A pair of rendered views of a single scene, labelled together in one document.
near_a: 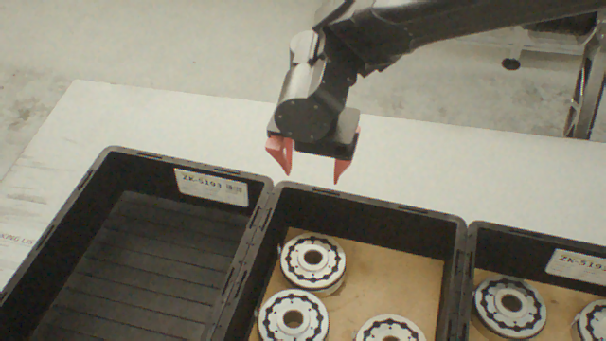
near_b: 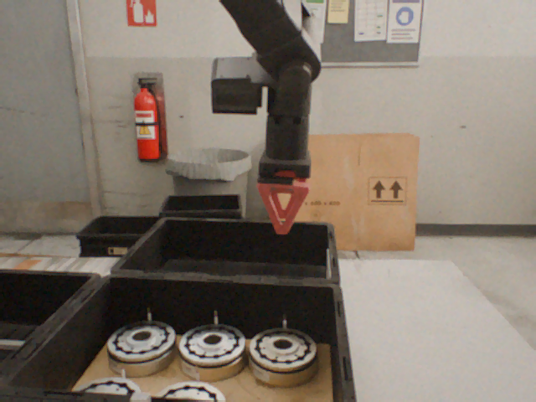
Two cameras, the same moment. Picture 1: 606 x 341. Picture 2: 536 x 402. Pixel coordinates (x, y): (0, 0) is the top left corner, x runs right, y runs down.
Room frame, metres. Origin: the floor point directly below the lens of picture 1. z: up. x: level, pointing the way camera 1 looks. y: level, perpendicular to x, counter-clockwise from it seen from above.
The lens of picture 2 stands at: (0.39, -0.60, 1.27)
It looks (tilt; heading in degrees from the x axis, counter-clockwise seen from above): 17 degrees down; 81
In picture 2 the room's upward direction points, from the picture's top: straight up
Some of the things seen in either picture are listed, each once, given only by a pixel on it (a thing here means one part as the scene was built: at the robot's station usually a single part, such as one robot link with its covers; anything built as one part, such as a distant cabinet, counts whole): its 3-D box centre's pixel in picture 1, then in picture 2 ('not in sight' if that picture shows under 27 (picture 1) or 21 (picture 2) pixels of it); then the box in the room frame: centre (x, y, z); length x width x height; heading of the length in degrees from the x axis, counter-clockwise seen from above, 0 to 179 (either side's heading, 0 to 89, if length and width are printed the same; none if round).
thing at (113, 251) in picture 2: not in sight; (128, 255); (0.05, 1.69, 0.31); 0.40 x 0.30 x 0.34; 170
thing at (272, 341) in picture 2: (312, 258); (282, 345); (0.51, -0.01, 0.86); 0.05 x 0.05 x 0.01
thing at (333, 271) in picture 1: (312, 260); (282, 347); (0.51, -0.01, 0.86); 0.10 x 0.10 x 0.01
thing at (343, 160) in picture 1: (327, 153); (283, 197); (0.51, -0.03, 1.10); 0.07 x 0.07 x 0.09; 76
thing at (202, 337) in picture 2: (293, 319); (212, 340); (0.41, 0.02, 0.86); 0.05 x 0.05 x 0.01
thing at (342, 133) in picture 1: (314, 107); (286, 141); (0.52, -0.01, 1.17); 0.10 x 0.07 x 0.07; 76
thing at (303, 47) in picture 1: (314, 66); (284, 94); (0.51, -0.01, 1.23); 0.07 x 0.06 x 0.07; 172
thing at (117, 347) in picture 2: not in sight; (141, 339); (0.30, 0.04, 0.86); 0.10 x 0.10 x 0.01
